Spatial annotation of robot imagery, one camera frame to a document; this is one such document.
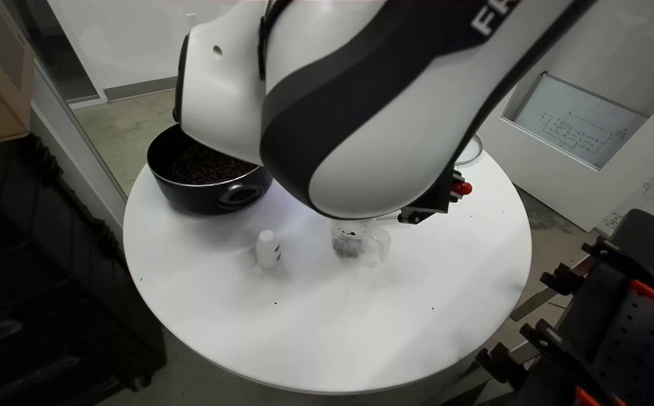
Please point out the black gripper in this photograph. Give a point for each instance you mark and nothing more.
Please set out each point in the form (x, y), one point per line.
(429, 203)

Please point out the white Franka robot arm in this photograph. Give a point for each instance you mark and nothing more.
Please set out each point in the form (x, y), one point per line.
(341, 91)

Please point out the glass pot lid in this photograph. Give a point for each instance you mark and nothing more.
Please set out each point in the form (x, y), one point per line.
(473, 153)

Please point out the clear glass measuring cup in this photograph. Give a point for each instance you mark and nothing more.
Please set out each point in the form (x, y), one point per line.
(358, 245)

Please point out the small white bottle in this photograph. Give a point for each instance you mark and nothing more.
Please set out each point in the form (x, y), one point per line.
(266, 251)

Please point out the door window panel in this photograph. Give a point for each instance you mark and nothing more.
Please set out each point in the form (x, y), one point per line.
(575, 120)

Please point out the black orange-tipped clamp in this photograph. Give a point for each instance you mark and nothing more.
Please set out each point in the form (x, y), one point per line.
(606, 263)
(553, 352)

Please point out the black cooking pot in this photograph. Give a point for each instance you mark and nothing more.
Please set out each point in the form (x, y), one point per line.
(205, 192)

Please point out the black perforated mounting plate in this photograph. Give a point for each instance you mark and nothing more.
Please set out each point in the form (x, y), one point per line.
(643, 339)

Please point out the black cabinet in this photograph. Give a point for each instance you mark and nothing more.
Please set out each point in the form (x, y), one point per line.
(41, 301)

